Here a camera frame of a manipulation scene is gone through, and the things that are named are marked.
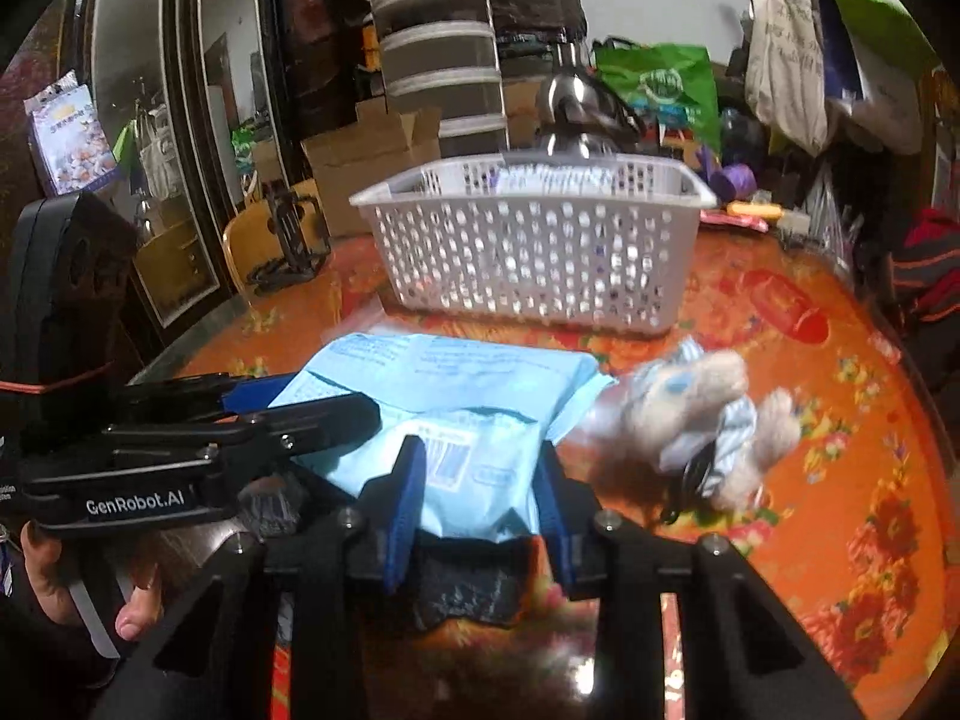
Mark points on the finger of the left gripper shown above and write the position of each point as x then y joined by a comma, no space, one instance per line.
209,396
256,440

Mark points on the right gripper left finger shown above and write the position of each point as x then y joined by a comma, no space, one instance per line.
391,506

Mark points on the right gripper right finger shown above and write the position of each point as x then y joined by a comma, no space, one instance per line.
566,523

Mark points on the light blue package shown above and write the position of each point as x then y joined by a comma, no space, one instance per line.
483,410

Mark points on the person's left hand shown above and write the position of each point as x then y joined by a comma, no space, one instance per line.
85,590

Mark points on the yellow wooden chair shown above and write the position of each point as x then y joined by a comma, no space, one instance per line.
248,243

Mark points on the black device on chair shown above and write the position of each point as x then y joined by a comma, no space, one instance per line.
299,261

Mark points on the white perforated plastic basket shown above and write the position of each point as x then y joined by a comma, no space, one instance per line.
619,263

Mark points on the floral orange tablecloth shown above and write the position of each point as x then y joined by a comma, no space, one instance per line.
852,529

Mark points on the cardboard box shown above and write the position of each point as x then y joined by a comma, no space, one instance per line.
380,144

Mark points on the purple plastic cup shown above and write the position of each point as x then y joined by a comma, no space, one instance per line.
729,183

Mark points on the stainless steel kettle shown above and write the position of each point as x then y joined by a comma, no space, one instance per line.
580,114

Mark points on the red black jacket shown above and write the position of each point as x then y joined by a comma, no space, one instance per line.
924,275

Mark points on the green shopping bag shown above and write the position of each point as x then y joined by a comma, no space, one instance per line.
672,84

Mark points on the grey white drawer tower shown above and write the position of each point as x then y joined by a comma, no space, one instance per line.
442,54

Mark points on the beige canvas tote bag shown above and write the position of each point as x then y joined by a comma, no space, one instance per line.
785,80

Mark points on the white blue bag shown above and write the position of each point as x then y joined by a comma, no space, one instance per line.
872,94

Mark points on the lime green bag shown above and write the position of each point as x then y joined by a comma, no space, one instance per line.
888,30

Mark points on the yellow handled tool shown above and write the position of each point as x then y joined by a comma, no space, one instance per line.
771,212

